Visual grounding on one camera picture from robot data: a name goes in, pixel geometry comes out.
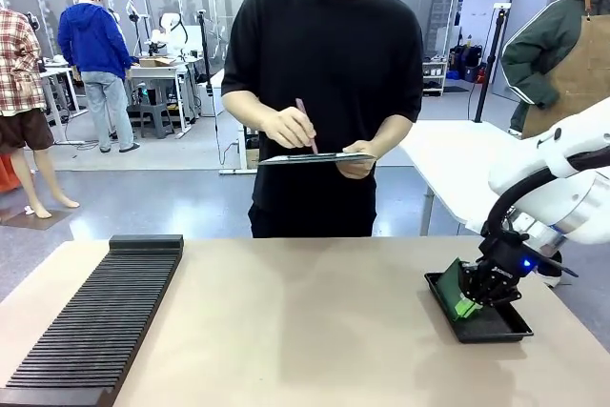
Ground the black slotted PCB rack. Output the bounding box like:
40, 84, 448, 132
0, 234, 186, 407

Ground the green PCB board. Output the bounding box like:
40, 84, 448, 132
437, 257, 466, 320

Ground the person in black t-shirt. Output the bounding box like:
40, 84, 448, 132
221, 0, 425, 239

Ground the white shoe shelf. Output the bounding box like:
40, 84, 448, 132
421, 61, 449, 96

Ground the person's right hand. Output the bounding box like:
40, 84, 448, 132
260, 106, 318, 150

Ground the grey clipboard with paper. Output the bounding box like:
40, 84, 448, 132
256, 152, 377, 168

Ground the person in blue hoodie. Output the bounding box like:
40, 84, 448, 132
56, 0, 142, 154

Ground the white table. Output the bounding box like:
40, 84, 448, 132
398, 119, 539, 236

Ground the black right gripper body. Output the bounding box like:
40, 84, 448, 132
459, 228, 533, 308

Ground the person in brown apron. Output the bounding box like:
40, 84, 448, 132
499, 0, 610, 290

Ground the black plastic tray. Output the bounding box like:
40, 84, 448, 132
423, 271, 535, 344

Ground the black camera tripod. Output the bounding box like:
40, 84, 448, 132
195, 9, 216, 115

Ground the mannequin in plaid shirt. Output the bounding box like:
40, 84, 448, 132
0, 6, 81, 220

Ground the grey plastic stool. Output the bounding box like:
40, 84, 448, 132
139, 87, 176, 139

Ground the person's right forearm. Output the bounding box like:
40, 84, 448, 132
222, 90, 282, 134

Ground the white background desk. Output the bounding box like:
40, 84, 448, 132
126, 56, 204, 136

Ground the small white desk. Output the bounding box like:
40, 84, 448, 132
40, 61, 90, 123

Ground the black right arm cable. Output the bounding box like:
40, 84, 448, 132
480, 147, 610, 241

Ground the person's left forearm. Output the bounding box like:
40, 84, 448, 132
371, 113, 418, 155

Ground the brown mannequin base plate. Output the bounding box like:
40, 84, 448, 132
0, 205, 73, 232

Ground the dark red pen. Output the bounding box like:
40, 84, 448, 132
295, 97, 319, 155

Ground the person's left hand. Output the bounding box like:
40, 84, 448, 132
335, 139, 380, 180

